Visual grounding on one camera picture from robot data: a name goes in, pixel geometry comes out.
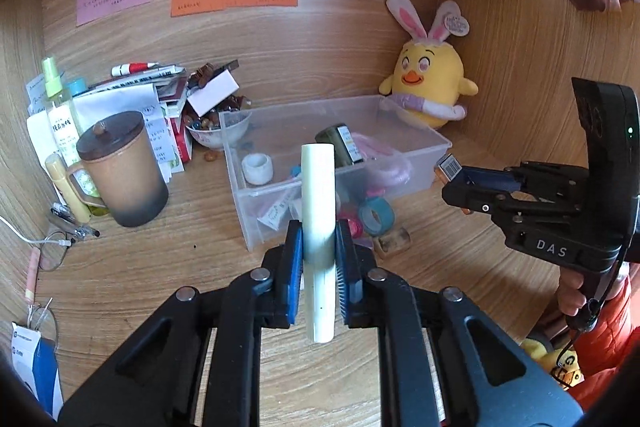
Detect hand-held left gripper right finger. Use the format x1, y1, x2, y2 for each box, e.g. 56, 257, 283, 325
334, 218, 585, 427

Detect yellow chick plush toy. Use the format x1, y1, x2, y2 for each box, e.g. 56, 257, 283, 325
378, 0, 479, 130

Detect red white marker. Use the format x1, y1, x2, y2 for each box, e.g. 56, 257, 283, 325
111, 62, 158, 76

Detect white tube blue print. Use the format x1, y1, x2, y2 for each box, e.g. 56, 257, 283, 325
256, 199, 301, 233

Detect white tape ring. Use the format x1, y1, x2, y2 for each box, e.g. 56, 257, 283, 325
242, 153, 274, 185

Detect small glass bowl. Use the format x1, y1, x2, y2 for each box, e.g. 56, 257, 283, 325
184, 109, 252, 151

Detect person's right forearm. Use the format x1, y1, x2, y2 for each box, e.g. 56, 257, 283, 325
570, 257, 640, 403

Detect pink round compact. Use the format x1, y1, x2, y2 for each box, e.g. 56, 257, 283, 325
336, 217, 366, 240

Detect yellow printed toy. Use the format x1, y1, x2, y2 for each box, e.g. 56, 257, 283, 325
520, 336, 585, 392

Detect person's right hand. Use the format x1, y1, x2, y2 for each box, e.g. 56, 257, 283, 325
556, 268, 586, 319

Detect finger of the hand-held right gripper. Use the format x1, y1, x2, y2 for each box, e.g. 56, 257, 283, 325
460, 163, 525, 188
441, 180, 522, 215

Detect wire frame glasses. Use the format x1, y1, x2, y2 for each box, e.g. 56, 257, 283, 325
39, 231, 77, 273

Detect pink rope strap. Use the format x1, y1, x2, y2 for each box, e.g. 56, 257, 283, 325
352, 132, 413, 188

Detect dark brown hair clip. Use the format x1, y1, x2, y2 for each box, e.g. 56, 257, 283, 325
189, 61, 240, 88

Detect yellow lotion tube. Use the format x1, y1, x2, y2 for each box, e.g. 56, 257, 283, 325
45, 154, 92, 224

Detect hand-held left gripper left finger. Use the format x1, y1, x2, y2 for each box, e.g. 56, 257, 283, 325
59, 220, 306, 427

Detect green spray bottle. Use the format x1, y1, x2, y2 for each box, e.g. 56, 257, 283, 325
41, 57, 83, 155

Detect blue white carton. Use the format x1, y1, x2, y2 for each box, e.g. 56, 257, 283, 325
11, 321, 65, 420

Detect white cardboard box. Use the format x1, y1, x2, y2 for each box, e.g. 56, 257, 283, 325
186, 71, 238, 116

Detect brown lidded mug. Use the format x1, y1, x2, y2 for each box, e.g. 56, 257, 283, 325
66, 110, 169, 228

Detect cream white tube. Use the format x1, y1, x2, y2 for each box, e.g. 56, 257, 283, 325
301, 143, 335, 344

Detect blue tape roll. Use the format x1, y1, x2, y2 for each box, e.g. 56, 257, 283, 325
357, 197, 396, 236

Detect black pens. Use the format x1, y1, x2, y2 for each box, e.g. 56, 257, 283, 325
50, 203, 101, 239

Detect white cable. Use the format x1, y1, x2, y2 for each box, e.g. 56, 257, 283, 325
0, 214, 71, 249

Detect dark green labelled bottle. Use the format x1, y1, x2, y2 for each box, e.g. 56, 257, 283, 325
315, 123, 365, 168

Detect clear plastic storage box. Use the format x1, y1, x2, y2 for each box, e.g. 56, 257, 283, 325
219, 95, 453, 253

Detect stack of papers and books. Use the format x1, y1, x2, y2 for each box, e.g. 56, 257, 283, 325
27, 64, 193, 188

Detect small barcode box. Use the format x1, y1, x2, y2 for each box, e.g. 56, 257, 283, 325
434, 155, 463, 185

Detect wooden stamp block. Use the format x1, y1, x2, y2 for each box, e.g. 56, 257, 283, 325
376, 227, 412, 256

